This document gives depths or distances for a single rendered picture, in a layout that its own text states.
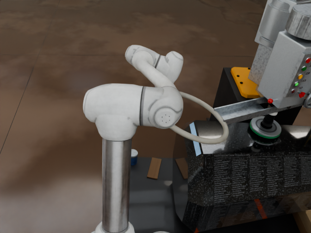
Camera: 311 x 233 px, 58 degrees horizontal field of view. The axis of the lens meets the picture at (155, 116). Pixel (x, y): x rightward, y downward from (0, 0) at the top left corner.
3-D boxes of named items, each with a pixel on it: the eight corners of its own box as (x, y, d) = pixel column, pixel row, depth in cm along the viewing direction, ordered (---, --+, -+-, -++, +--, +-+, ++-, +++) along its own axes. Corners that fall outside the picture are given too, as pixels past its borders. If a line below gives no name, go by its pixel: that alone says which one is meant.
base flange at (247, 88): (229, 70, 287) (230, 65, 283) (275, 72, 290) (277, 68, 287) (242, 98, 249) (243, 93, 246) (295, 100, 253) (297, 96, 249)
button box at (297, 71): (292, 93, 170) (312, 50, 152) (295, 95, 168) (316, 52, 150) (282, 95, 167) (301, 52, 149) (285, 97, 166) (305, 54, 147)
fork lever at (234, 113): (291, 91, 203) (294, 85, 200) (311, 107, 190) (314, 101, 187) (209, 110, 182) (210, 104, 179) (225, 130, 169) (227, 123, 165)
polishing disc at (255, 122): (264, 114, 213) (265, 113, 212) (287, 131, 199) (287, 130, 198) (244, 121, 204) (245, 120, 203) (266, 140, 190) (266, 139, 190)
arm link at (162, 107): (184, 83, 97) (146, 80, 98) (186, 100, 81) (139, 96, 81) (181, 117, 102) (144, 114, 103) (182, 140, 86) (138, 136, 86)
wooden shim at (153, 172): (152, 158, 283) (152, 156, 282) (161, 160, 282) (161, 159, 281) (146, 177, 264) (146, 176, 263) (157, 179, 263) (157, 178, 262)
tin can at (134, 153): (133, 156, 282) (133, 147, 274) (139, 162, 277) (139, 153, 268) (125, 160, 277) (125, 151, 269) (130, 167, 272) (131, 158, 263)
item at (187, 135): (201, 97, 193) (202, 94, 192) (242, 146, 159) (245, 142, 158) (138, 88, 168) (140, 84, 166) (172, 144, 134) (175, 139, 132)
